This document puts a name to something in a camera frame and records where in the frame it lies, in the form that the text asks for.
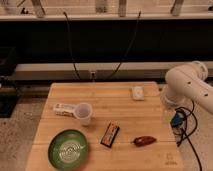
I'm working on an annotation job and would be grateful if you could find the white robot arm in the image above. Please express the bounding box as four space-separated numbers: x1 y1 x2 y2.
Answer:
161 61 213 115

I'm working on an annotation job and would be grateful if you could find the clear plastic cup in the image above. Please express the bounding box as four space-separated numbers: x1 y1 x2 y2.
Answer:
74 103 92 126

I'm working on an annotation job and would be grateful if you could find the orange black candy bar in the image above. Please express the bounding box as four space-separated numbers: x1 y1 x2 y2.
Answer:
101 123 120 148

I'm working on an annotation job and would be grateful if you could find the white rectangular packet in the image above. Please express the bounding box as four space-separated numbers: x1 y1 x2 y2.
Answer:
53 103 75 116

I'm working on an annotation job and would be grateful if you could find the green bowl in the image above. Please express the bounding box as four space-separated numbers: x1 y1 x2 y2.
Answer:
48 129 88 171

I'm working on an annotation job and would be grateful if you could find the blue connector box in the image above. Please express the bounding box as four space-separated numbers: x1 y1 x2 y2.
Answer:
170 113 183 128

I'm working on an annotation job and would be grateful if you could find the black box at left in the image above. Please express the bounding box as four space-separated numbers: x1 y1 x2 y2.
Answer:
0 46 19 118

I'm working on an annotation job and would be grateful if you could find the wall power outlet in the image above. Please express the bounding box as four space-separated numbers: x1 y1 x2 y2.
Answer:
90 71 96 81

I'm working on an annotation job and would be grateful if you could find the right black cable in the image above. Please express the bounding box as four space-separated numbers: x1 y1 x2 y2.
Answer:
105 10 142 81

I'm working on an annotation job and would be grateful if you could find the left black cable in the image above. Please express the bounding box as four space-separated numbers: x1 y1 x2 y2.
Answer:
62 11 81 81

